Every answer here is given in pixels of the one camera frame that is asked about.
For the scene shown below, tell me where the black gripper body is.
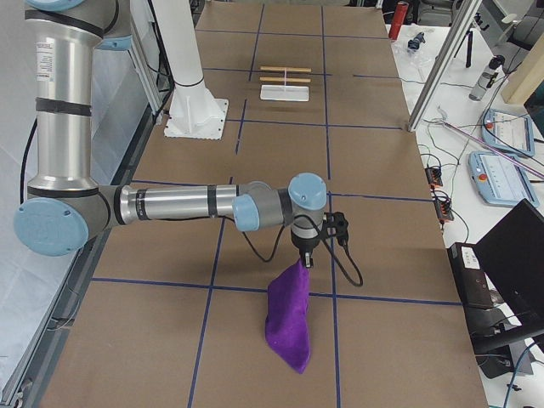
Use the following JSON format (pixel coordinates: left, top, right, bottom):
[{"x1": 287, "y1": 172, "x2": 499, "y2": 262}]
[{"x1": 291, "y1": 235, "x2": 320, "y2": 259}]

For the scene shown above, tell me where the purple towel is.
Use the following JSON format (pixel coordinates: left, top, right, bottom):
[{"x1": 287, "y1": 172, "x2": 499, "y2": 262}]
[{"x1": 264, "y1": 260, "x2": 310, "y2": 374}]

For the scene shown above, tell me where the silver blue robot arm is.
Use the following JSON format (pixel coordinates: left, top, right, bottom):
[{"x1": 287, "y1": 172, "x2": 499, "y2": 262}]
[{"x1": 14, "y1": 1, "x2": 332, "y2": 267}]

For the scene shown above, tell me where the white rack base tray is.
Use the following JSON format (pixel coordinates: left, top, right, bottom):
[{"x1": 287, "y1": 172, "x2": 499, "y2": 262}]
[{"x1": 259, "y1": 85, "x2": 309, "y2": 102}]

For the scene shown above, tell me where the left wooden rack rod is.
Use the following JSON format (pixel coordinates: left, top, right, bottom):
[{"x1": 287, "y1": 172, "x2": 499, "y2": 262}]
[{"x1": 259, "y1": 76, "x2": 311, "y2": 84}]

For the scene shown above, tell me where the wooden rack rod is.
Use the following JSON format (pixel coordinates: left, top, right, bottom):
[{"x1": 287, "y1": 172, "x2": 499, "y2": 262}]
[
  {"x1": 259, "y1": 76, "x2": 311, "y2": 84},
  {"x1": 259, "y1": 65, "x2": 312, "y2": 74}
]

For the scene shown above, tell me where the right wooden rack rod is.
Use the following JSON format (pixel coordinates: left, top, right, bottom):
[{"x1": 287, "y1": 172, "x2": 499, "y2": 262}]
[{"x1": 259, "y1": 65, "x2": 312, "y2": 74}]

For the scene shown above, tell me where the near orange connector block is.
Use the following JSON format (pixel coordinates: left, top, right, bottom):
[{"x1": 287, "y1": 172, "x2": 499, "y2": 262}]
[{"x1": 433, "y1": 195, "x2": 454, "y2": 224}]

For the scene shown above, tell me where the orange connector block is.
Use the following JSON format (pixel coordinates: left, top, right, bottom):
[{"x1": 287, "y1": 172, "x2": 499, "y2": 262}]
[
  {"x1": 433, "y1": 195, "x2": 454, "y2": 224},
  {"x1": 425, "y1": 167, "x2": 443, "y2": 190}
]

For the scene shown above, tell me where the far orange connector block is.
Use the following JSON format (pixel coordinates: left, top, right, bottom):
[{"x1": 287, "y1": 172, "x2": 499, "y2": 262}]
[{"x1": 425, "y1": 167, "x2": 443, "y2": 190}]

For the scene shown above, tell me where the black computer box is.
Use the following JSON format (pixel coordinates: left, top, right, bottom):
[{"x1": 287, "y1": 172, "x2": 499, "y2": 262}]
[{"x1": 447, "y1": 242, "x2": 504, "y2": 310}]

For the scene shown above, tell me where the black monitor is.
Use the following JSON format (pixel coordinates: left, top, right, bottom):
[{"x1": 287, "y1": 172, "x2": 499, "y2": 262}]
[{"x1": 473, "y1": 199, "x2": 543, "y2": 320}]

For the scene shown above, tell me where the near blue teach pendant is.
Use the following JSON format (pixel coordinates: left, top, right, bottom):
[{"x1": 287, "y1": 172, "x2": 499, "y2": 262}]
[{"x1": 468, "y1": 151, "x2": 540, "y2": 207}]

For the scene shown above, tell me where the blue teach pendant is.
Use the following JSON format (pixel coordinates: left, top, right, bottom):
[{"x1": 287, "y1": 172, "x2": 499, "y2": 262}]
[
  {"x1": 468, "y1": 151, "x2": 540, "y2": 207},
  {"x1": 482, "y1": 109, "x2": 536, "y2": 157}
]

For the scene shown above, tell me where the dark blue cloth bundle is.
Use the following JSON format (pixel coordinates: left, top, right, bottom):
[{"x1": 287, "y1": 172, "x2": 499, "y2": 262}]
[{"x1": 407, "y1": 31, "x2": 426, "y2": 52}]

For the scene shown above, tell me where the far blue teach pendant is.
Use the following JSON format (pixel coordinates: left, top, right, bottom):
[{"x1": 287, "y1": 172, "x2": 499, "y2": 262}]
[{"x1": 482, "y1": 109, "x2": 536, "y2": 157}]

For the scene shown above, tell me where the pink stick with green tip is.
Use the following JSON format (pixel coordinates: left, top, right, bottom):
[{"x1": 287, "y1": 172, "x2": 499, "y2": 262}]
[{"x1": 440, "y1": 121, "x2": 544, "y2": 180}]

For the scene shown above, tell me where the red cylinder tube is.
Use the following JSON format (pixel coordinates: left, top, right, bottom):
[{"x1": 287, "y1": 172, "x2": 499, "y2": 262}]
[{"x1": 388, "y1": 1, "x2": 409, "y2": 41}]

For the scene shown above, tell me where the white curtain sheet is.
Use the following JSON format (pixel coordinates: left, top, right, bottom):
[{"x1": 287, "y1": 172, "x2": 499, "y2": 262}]
[{"x1": 1, "y1": 1, "x2": 148, "y2": 383}]

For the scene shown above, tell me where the black camera cable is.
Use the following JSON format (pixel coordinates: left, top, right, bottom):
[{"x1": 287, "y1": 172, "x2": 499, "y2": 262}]
[{"x1": 240, "y1": 212, "x2": 365, "y2": 287}]

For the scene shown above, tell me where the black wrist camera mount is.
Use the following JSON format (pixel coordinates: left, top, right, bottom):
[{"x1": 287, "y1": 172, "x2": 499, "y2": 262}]
[{"x1": 320, "y1": 212, "x2": 349, "y2": 247}]

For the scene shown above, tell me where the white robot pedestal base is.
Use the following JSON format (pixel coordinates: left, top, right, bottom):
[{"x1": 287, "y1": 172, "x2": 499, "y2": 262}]
[{"x1": 152, "y1": 0, "x2": 229, "y2": 140}]

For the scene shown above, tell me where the aluminium frame post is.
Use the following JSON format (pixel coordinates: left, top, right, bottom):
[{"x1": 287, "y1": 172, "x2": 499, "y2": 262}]
[{"x1": 407, "y1": 0, "x2": 482, "y2": 132}]

